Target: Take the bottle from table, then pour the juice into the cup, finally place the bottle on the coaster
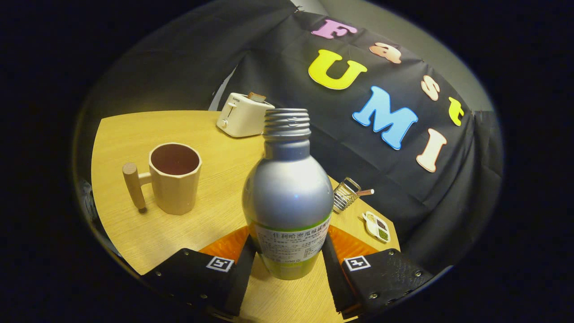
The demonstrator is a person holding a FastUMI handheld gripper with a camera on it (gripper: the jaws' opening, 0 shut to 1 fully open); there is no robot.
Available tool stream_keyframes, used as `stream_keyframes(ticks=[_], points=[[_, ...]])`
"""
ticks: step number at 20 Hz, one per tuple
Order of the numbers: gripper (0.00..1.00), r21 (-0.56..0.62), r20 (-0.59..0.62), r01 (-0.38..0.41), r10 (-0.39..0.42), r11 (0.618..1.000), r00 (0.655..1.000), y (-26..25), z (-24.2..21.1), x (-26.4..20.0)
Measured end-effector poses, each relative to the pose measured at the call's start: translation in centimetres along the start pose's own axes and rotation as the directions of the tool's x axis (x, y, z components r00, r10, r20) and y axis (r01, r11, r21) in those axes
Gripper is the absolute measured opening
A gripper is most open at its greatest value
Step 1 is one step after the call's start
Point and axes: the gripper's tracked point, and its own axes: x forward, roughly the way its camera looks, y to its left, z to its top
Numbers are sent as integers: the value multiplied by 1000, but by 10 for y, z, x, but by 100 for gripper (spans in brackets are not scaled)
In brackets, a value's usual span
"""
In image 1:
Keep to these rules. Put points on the white divided condiment dish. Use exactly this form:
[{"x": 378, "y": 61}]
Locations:
[{"x": 376, "y": 226}]

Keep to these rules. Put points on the cream white toaster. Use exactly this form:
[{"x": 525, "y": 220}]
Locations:
[{"x": 244, "y": 119}]

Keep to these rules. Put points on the toast slice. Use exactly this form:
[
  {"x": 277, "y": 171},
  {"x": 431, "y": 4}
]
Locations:
[{"x": 257, "y": 96}]

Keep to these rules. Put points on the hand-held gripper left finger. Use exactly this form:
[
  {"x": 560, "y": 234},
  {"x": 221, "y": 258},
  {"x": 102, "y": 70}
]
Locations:
[{"x": 188, "y": 276}]

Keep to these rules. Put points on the wooden table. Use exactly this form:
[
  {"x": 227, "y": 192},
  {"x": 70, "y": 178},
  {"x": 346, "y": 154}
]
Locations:
[{"x": 188, "y": 237}]

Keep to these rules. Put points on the silver bottle green label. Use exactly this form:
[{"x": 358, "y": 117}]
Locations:
[{"x": 287, "y": 193}]

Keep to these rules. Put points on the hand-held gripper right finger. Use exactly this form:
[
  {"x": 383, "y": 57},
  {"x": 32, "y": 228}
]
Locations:
[{"x": 385, "y": 278}]

